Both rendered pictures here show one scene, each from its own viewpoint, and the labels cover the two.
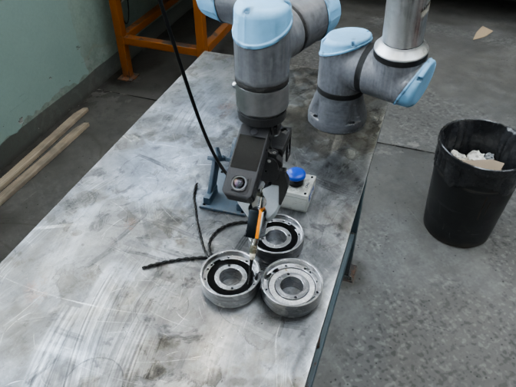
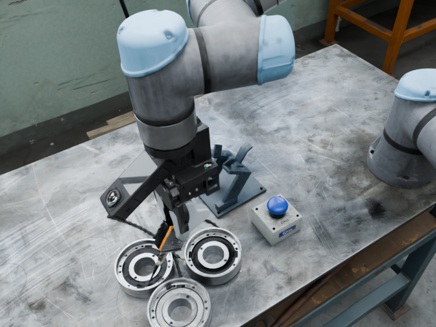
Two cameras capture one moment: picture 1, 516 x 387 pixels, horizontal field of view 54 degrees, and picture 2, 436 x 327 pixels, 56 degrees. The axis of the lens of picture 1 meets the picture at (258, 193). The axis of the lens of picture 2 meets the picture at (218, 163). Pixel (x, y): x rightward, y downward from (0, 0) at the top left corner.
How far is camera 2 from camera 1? 0.50 m
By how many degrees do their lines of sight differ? 31
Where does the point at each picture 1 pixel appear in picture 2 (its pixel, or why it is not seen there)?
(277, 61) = (150, 95)
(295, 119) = (355, 146)
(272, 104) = (154, 138)
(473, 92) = not seen: outside the picture
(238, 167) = (122, 181)
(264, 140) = (156, 168)
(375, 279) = not seen: outside the picture
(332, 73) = (396, 116)
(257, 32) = (124, 58)
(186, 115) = (262, 99)
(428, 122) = not seen: outside the picture
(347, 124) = (398, 176)
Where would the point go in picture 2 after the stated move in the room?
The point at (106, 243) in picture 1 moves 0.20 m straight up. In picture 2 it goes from (106, 181) to (82, 111)
